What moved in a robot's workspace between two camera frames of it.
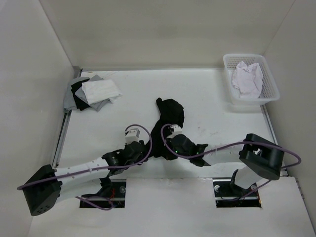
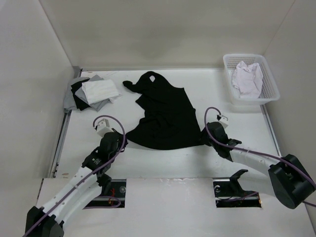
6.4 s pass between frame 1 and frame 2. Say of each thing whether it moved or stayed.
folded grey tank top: stayed
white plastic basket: stayed
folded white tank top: stayed
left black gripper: moved
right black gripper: moved
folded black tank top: stayed
